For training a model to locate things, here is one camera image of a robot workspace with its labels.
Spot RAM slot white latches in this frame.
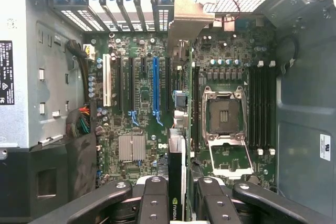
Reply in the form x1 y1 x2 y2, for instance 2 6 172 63
269 60 277 156
255 60 264 156

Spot thin red black wire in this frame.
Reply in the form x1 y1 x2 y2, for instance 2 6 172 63
199 0 241 25

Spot silver power supply unit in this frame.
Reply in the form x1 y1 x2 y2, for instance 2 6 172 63
0 0 85 156

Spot open black PC case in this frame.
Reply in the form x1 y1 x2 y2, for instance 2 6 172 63
0 0 336 224

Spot coloured power wire bundle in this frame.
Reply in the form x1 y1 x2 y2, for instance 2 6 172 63
65 104 92 138

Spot green motherboard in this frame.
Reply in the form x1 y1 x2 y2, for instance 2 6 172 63
83 18 278 190

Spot black plastic air duct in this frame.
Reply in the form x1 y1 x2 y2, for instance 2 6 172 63
0 132 98 224

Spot CPU socket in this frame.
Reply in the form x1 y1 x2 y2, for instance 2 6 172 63
202 84 249 141

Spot black sleeved power cable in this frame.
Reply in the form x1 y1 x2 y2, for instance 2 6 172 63
65 39 91 104

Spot blue expansion slot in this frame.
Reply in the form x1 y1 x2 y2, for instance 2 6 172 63
152 56 164 127

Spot long black expansion slot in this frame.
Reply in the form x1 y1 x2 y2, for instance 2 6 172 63
117 57 123 112

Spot silver chipset heatsink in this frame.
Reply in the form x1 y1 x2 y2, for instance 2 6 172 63
118 136 145 162

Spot RAM slot black latches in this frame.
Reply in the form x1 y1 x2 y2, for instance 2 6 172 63
248 60 256 156
263 60 270 156

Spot metal socket cover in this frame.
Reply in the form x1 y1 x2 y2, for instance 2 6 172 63
208 138 254 177

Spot white expansion slot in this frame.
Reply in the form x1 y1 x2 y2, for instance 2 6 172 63
102 54 111 106

